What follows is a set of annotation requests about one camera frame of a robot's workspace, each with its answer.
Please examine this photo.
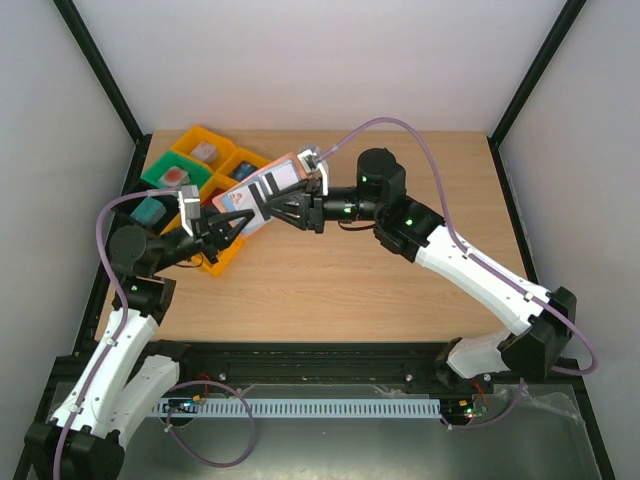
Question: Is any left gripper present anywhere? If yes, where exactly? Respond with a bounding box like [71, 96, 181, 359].
[152, 207, 255, 275]

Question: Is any white card with portrait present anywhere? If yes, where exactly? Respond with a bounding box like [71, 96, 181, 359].
[220, 181, 271, 237]

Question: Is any pink leather card holder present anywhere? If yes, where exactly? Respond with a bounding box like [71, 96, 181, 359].
[212, 153, 307, 238]

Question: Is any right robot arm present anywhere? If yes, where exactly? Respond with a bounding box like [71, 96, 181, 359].
[262, 148, 577, 392]

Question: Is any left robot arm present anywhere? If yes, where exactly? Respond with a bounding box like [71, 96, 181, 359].
[25, 207, 254, 479]

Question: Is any yellow bin with red cards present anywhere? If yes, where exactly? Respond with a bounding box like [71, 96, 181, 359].
[200, 173, 238, 206]

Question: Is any blue card stack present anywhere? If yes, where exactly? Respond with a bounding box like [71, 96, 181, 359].
[229, 161, 258, 182]

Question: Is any red-dot card stack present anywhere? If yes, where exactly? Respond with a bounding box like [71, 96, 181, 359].
[158, 166, 191, 189]

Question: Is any yellow bin with blue cards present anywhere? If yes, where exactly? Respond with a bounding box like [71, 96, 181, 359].
[217, 148, 270, 182]

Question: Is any teal card stack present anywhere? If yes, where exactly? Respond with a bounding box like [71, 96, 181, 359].
[130, 197, 166, 227]

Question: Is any white card stack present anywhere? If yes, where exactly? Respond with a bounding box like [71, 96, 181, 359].
[190, 141, 219, 165]

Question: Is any yellow bin near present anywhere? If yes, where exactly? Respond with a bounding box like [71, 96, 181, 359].
[158, 224, 242, 276]

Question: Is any green bin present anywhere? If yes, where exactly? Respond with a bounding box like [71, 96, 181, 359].
[141, 151, 214, 193]

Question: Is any yellow bin far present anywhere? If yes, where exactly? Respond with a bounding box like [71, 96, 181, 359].
[170, 125, 237, 171]

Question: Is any black bin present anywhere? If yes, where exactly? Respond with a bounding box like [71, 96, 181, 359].
[113, 179, 179, 235]

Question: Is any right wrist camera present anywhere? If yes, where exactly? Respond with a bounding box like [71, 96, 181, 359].
[297, 146, 329, 196]

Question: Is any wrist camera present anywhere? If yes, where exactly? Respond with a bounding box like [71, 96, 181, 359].
[177, 184, 200, 237]
[297, 146, 329, 196]

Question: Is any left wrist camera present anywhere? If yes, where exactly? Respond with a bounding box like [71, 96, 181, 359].
[177, 184, 200, 237]

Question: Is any black aluminium frame rail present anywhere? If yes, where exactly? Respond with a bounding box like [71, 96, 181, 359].
[49, 342, 584, 384]

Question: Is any slotted cable duct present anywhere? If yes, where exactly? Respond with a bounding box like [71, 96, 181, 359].
[149, 398, 442, 419]

